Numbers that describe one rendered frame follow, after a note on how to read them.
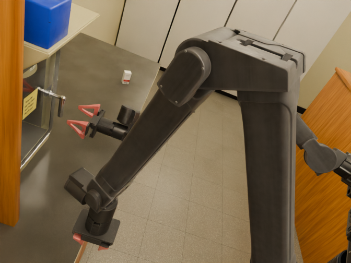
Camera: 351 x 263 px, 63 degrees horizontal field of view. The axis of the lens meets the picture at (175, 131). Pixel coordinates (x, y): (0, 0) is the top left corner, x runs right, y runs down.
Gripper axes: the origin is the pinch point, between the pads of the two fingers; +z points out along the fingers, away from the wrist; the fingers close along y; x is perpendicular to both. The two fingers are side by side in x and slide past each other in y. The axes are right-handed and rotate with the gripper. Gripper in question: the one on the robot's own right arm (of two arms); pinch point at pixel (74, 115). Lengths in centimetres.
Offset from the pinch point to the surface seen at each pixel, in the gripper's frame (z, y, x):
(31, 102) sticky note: 9.4, 13.0, -9.7
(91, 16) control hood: 0.6, 0.0, -36.3
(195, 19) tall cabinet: -35, -284, 30
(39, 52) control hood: 1.2, 27.2, -35.8
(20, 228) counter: -0.7, 35.0, 20.7
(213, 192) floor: -104, -100, 113
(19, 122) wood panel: 1.7, 33.2, -20.3
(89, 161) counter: -8.9, 0.0, 20.5
